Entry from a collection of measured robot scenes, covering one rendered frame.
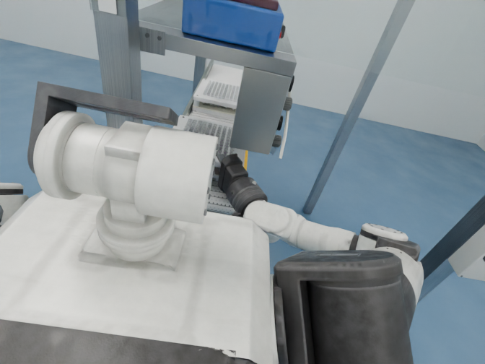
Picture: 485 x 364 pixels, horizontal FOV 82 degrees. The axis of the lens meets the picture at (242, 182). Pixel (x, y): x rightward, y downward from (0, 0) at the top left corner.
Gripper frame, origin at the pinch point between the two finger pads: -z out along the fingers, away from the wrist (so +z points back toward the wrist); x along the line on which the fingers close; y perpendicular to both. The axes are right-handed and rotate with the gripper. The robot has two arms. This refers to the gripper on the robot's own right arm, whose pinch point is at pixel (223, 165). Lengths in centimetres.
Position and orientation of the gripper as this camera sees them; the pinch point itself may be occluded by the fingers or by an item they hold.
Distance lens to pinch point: 82.2
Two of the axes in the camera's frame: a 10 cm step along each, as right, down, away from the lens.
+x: -1.8, 7.5, 6.3
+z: 4.7, 6.3, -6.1
